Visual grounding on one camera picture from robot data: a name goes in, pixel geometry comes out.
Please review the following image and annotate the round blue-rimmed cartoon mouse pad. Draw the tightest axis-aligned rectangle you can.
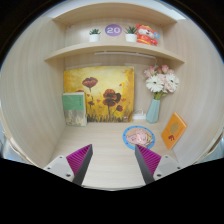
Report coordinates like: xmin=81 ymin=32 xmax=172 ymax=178
xmin=122 ymin=125 xmax=156 ymax=151

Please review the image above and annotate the orange book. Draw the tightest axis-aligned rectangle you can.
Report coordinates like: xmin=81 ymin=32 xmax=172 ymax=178
xmin=160 ymin=111 xmax=188 ymax=151

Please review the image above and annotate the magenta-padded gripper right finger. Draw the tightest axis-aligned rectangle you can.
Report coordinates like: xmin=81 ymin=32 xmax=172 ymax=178
xmin=134 ymin=143 xmax=183 ymax=185

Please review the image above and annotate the white power strip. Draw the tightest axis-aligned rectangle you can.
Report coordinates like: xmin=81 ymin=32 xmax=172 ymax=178
xmin=132 ymin=113 xmax=148 ymax=121

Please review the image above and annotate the pale teal vase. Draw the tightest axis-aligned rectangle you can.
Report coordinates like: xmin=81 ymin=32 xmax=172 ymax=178
xmin=145 ymin=98 xmax=162 ymax=125

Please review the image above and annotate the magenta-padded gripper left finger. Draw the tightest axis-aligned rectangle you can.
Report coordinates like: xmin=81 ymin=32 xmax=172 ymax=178
xmin=43 ymin=143 xmax=94 ymax=187

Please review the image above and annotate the yellow poppy flower painting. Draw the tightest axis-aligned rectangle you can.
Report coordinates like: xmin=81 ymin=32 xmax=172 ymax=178
xmin=63 ymin=65 xmax=136 ymax=124

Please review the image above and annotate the wooden shelf with decorations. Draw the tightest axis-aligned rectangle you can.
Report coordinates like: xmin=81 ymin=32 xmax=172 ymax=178
xmin=43 ymin=2 xmax=186 ymax=66

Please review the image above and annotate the pink and white flower bouquet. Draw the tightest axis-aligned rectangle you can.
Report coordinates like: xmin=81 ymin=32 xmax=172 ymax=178
xmin=143 ymin=64 xmax=180 ymax=100

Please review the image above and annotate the green and beige book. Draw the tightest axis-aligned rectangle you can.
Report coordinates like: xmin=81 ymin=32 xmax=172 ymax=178
xmin=61 ymin=91 xmax=88 ymax=128

